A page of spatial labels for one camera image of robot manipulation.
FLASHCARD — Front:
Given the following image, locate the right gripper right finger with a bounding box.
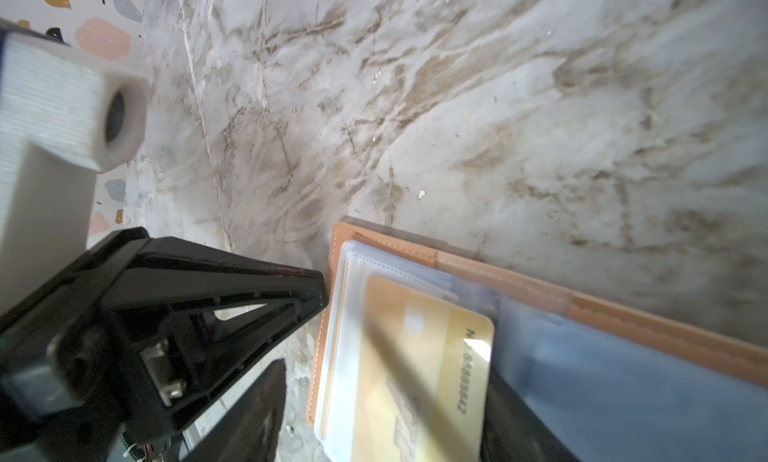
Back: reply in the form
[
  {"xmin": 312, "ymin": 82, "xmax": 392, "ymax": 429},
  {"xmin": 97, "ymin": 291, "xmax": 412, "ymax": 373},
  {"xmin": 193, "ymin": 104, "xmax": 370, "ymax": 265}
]
[{"xmin": 480, "ymin": 369, "xmax": 578, "ymax": 462}]

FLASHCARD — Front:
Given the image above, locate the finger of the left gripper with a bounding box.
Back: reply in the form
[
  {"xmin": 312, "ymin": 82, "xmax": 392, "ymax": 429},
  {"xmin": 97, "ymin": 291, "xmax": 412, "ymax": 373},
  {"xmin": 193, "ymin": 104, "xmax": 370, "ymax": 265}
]
[{"xmin": 1, "ymin": 228, "xmax": 328, "ymax": 461}]

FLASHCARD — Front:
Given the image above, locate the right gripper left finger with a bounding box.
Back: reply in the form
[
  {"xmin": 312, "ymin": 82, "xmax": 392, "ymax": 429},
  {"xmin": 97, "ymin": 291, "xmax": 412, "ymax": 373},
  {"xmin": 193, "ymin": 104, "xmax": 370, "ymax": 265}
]
[{"xmin": 184, "ymin": 359, "xmax": 287, "ymax": 462}]

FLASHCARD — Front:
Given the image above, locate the tan leather card holder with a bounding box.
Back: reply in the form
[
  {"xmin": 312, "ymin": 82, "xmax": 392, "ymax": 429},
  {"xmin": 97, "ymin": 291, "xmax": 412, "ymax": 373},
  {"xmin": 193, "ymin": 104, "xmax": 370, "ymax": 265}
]
[{"xmin": 307, "ymin": 222, "xmax": 767, "ymax": 461}]

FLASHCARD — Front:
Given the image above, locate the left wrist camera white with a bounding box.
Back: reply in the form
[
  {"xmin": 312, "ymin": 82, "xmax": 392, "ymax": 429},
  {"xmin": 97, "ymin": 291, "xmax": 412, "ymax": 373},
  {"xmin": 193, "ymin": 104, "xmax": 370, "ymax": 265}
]
[{"xmin": 1, "ymin": 20, "xmax": 149, "ymax": 312}]

